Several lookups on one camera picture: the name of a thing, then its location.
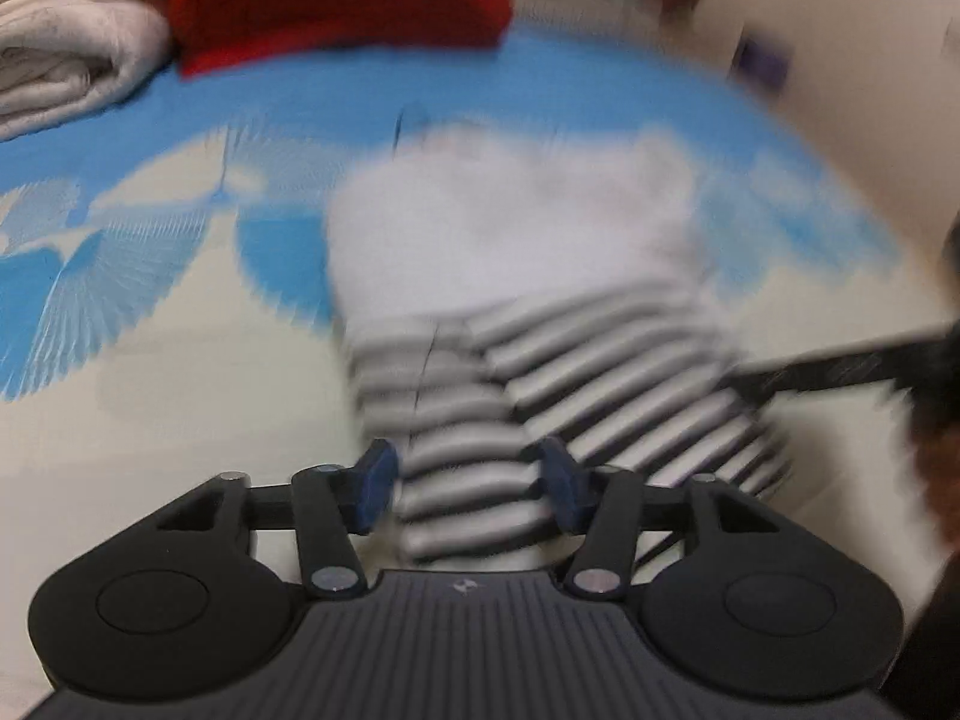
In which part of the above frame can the black white striped garment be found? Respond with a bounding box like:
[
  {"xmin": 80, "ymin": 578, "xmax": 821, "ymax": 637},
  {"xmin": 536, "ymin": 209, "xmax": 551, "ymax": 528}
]
[{"xmin": 325, "ymin": 127, "xmax": 789, "ymax": 571}]

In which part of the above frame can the person's right hand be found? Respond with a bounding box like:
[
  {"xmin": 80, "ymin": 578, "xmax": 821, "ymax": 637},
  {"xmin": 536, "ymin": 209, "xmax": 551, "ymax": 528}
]
[{"xmin": 908, "ymin": 397, "xmax": 960, "ymax": 554}]

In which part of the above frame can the blue white patterned bedsheet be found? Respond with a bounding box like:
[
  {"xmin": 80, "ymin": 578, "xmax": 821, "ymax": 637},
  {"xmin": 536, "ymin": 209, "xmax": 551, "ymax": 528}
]
[{"xmin": 2, "ymin": 31, "xmax": 952, "ymax": 718}]

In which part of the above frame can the purple box on floor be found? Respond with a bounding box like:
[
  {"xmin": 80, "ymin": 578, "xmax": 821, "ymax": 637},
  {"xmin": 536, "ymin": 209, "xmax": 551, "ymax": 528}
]
[{"xmin": 731, "ymin": 29, "xmax": 794, "ymax": 96}]

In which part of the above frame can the grey folded blanket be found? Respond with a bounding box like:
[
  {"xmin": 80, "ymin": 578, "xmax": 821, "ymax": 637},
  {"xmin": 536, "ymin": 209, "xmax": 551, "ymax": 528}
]
[{"xmin": 2, "ymin": 0, "xmax": 172, "ymax": 140}]

